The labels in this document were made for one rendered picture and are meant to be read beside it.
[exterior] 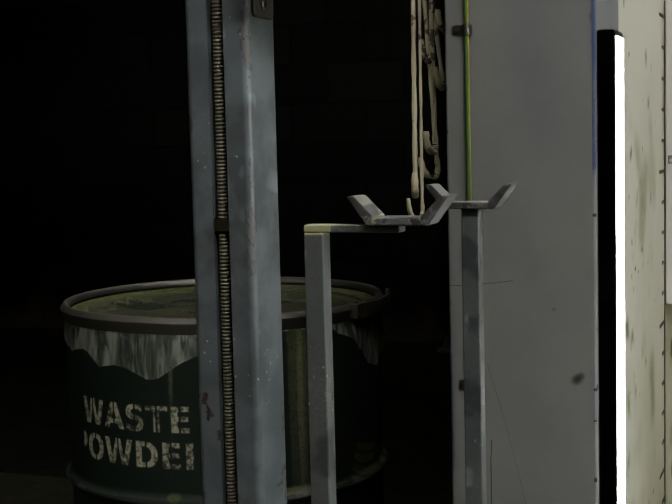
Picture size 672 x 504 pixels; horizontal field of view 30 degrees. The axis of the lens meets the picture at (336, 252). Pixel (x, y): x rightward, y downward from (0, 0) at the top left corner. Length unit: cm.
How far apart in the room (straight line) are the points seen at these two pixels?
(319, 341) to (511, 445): 61
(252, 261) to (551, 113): 54
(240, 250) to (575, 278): 54
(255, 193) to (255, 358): 14
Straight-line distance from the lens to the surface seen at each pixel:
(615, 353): 151
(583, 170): 149
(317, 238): 97
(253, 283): 107
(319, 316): 97
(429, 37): 162
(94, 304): 235
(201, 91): 109
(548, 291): 151
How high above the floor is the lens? 116
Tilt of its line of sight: 5 degrees down
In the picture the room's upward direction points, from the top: 1 degrees counter-clockwise
